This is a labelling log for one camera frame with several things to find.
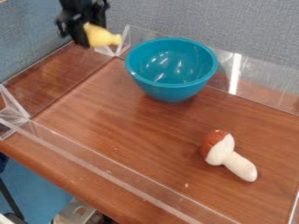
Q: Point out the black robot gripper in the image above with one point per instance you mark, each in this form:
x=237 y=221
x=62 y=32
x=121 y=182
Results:
x=75 y=12

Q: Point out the clear acrylic tray walls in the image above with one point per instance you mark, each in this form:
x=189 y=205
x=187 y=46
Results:
x=125 y=152

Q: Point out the blue plastic bowl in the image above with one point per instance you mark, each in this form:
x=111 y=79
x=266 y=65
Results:
x=171 y=67

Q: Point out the grey metal bracket under table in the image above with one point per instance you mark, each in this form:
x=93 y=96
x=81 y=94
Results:
x=78 y=213

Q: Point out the brown and white toy mushroom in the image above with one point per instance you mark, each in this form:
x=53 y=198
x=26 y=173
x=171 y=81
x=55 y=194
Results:
x=218 y=152

